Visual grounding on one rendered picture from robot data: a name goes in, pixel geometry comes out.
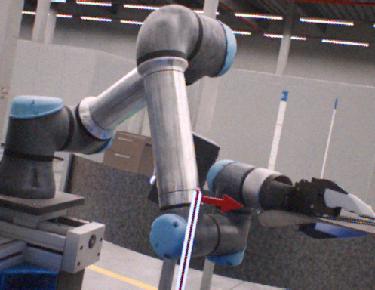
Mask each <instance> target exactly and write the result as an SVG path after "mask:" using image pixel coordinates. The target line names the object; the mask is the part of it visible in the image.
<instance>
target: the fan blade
mask: <svg viewBox="0 0 375 290"><path fill-rule="evenodd" d="M258 219H259V222H260V223H261V225H263V226H265V227H277V226H282V225H294V224H310V223H323V224H328V225H333V226H335V227H342V228H345V229H347V230H355V231H358V232H361V233H369V234H371V235H375V220H368V219H363V218H355V217H331V216H327V217H322V216H317V215H307V214H302V213H299V212H298V211H285V210H268V211H261V213H259V216H258Z"/></svg>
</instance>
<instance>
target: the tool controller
mask: <svg viewBox="0 0 375 290"><path fill-rule="evenodd" d="M192 136H193V141H194V150H195V157H196V166H197V171H198V179H199V187H200V191H202V190H203V186H204V185H205V181H206V180H207V173H208V172H209V171H210V168H211V167H212V165H213V164H214V163H216V159H217V158H218V156H219V155H218V154H219V151H220V147H219V146H218V144H216V143H215V142H214V141H212V140H210V139H209V138H206V137H204V136H201V135H200V134H198V133H195V132H194V131H192ZM147 199H148V200H149V201H153V202H154V203H155V204H159V200H158V188H157V182H156V178H155V181H154V182H153V185H152V187H151V188H150V191H149V192H148V196H147Z"/></svg>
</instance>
